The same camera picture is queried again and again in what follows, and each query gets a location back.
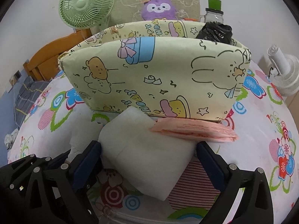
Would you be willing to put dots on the white cloth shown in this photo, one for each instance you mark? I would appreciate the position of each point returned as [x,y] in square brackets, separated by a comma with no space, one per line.
[151,162]
[10,138]

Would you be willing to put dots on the pink packet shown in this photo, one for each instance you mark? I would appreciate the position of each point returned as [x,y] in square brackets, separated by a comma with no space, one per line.
[196,130]

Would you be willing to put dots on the black plastic bag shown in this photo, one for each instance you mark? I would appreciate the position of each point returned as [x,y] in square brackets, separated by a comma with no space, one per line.
[216,32]

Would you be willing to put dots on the floral tablecloth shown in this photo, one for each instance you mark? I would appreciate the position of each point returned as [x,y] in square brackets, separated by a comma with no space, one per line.
[268,139]

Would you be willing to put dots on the yellow cartoon fabric box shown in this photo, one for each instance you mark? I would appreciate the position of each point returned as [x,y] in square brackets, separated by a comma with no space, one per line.
[160,67]

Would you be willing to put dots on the white floor fan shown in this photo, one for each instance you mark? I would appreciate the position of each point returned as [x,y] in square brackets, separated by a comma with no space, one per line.
[284,74]

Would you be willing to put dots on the white crumpled cloth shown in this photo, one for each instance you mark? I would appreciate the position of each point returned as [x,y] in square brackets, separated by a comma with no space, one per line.
[10,138]

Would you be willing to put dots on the green desk fan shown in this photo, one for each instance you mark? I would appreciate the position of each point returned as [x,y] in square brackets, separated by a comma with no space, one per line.
[86,14]

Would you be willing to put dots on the purple plush bunny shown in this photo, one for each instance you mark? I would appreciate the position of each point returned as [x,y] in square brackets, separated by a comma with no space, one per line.
[158,9]

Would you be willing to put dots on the glass jar green lid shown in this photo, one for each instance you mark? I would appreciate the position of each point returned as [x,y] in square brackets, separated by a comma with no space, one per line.
[213,12]

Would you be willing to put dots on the grey plaid pillow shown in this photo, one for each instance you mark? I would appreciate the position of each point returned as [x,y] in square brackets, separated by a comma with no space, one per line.
[29,92]

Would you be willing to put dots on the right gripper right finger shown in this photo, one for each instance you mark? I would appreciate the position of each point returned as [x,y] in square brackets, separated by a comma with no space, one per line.
[256,203]

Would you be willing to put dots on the toothpick cup with scissors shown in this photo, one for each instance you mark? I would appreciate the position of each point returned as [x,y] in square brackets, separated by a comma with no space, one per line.
[190,19]

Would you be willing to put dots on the wooden bed headboard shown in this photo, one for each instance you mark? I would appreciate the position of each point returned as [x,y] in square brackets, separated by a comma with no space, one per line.
[44,63]

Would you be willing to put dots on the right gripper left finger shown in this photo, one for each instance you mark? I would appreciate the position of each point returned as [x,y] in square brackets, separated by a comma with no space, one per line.
[73,183]

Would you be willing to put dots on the wall socket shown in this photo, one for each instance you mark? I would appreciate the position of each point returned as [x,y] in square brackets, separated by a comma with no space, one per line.
[17,75]

